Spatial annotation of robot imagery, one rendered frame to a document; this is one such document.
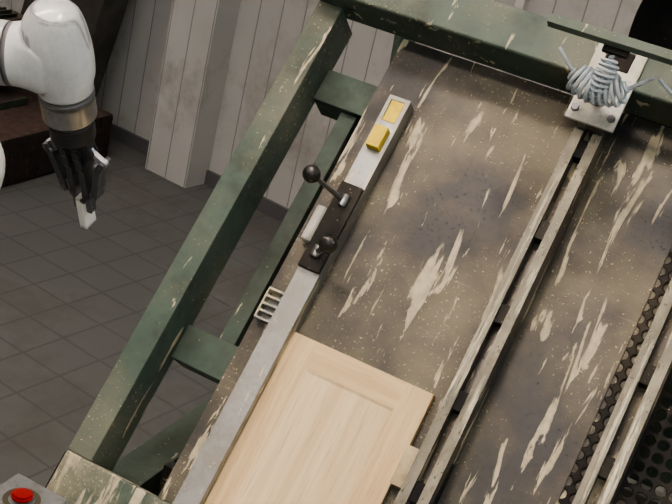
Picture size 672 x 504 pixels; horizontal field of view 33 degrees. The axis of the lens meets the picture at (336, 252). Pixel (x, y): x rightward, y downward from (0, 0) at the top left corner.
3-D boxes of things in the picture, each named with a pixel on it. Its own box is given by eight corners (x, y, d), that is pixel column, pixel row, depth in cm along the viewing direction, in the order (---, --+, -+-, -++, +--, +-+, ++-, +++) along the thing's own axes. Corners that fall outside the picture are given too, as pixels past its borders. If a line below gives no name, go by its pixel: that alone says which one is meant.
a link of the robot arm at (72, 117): (60, 66, 188) (65, 95, 192) (25, 95, 182) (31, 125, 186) (105, 83, 185) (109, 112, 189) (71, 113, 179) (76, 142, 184)
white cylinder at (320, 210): (319, 208, 239) (302, 241, 238) (316, 202, 237) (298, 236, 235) (332, 213, 238) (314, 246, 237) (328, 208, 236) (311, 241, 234)
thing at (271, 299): (257, 320, 233) (253, 316, 231) (273, 290, 235) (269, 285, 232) (273, 328, 232) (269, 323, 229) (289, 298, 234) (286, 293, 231)
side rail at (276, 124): (89, 459, 237) (66, 448, 227) (330, 26, 262) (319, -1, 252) (112, 471, 235) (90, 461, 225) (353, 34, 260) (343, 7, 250)
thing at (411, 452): (391, 485, 215) (389, 482, 212) (410, 447, 217) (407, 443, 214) (406, 492, 214) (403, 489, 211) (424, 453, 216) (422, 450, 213)
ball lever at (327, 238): (303, 255, 231) (317, 246, 218) (312, 239, 232) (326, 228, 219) (319, 265, 231) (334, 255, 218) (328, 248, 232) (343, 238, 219)
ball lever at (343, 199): (336, 210, 235) (295, 176, 227) (345, 194, 236) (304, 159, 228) (349, 212, 232) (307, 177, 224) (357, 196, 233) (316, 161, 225)
